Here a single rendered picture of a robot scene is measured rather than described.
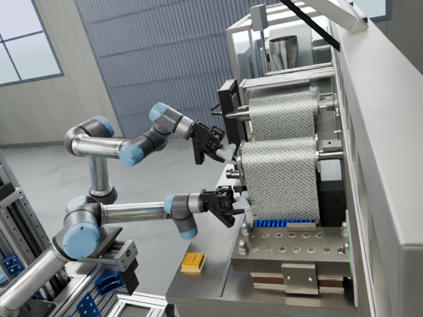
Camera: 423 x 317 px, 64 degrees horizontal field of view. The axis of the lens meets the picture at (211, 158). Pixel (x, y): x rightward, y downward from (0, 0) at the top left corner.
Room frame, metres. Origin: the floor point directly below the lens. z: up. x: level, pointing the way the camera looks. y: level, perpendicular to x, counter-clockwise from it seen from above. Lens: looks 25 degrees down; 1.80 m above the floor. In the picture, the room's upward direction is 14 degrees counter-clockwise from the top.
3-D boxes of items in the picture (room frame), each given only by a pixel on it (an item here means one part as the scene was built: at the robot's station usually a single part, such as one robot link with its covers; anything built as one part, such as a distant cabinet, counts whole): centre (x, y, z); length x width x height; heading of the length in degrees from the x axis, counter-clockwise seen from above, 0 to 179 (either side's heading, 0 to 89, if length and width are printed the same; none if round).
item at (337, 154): (0.98, -0.38, 1.25); 0.07 x 0.04 x 0.04; 68
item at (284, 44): (1.72, -0.48, 1.50); 0.14 x 0.14 x 0.06
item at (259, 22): (1.59, -0.35, 1.66); 0.07 x 0.07 x 0.10; 53
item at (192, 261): (1.03, 0.16, 0.91); 0.07 x 0.07 x 0.02; 68
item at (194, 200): (1.11, 0.09, 1.11); 0.08 x 0.05 x 0.08; 158
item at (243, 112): (1.33, -0.18, 1.33); 0.06 x 0.06 x 0.06; 68
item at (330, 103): (1.21, -0.48, 1.33); 0.07 x 0.07 x 0.07; 68
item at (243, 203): (1.02, -0.08, 1.12); 0.09 x 0.03 x 0.06; 67
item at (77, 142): (1.27, 0.41, 1.37); 0.49 x 0.11 x 0.12; 52
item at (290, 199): (0.99, -0.21, 1.11); 0.23 x 0.01 x 0.18; 68
